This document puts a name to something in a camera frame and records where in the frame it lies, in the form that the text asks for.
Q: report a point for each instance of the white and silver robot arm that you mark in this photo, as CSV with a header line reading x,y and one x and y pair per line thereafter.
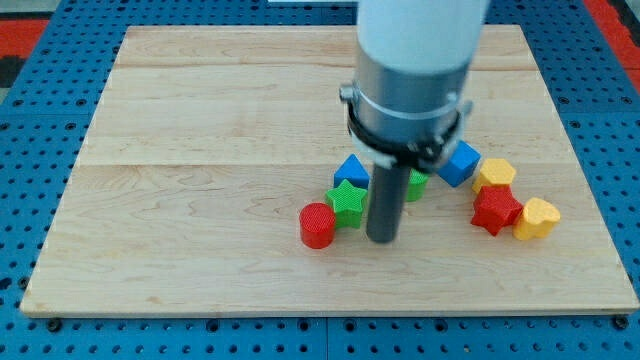
x,y
404,103

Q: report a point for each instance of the green star block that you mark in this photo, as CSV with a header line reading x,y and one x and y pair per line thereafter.
x,y
348,203

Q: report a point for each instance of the green circle block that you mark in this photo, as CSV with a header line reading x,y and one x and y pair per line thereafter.
x,y
416,185

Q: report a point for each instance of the red star block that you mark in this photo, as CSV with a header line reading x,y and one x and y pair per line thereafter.
x,y
495,208

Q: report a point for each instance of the yellow heart block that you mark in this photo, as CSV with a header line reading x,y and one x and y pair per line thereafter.
x,y
537,219

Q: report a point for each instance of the blue triangle block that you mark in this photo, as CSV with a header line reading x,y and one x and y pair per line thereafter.
x,y
353,171

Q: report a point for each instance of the red cylinder block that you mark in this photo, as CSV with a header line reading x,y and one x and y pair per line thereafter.
x,y
317,225

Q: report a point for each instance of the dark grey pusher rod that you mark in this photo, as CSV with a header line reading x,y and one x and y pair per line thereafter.
x,y
386,202

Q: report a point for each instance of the light wooden board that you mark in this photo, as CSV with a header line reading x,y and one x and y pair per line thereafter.
x,y
208,141

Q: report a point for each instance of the blue cube block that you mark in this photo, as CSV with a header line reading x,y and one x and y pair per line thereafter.
x,y
461,165

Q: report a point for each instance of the yellow hexagon block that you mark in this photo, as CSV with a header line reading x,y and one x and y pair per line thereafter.
x,y
494,172

